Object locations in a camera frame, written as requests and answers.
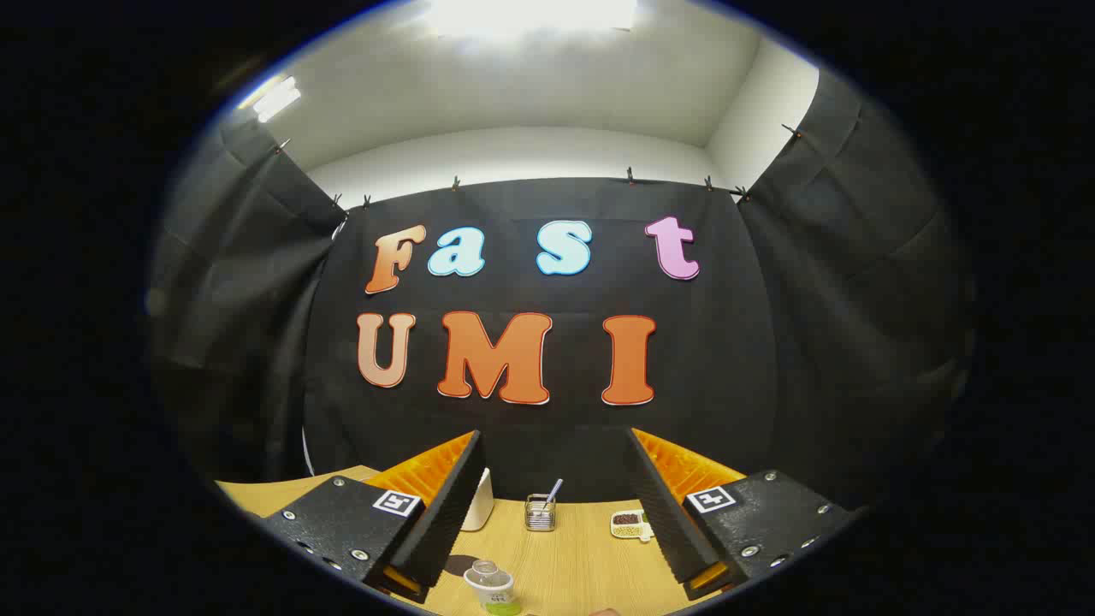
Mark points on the white divided dish of beans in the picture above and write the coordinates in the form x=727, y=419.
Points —
x=629, y=524

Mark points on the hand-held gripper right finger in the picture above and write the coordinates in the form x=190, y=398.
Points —
x=663, y=513

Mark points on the juice bottle with white label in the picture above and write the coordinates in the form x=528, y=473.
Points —
x=494, y=590

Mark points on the large ceiling light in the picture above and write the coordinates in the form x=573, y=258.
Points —
x=530, y=15

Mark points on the white toaster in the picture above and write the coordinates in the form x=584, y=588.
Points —
x=479, y=505

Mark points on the dark brown round coaster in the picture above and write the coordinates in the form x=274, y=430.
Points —
x=462, y=565

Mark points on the wooden table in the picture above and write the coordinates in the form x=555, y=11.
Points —
x=582, y=565

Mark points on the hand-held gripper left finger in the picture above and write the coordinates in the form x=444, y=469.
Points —
x=449, y=505

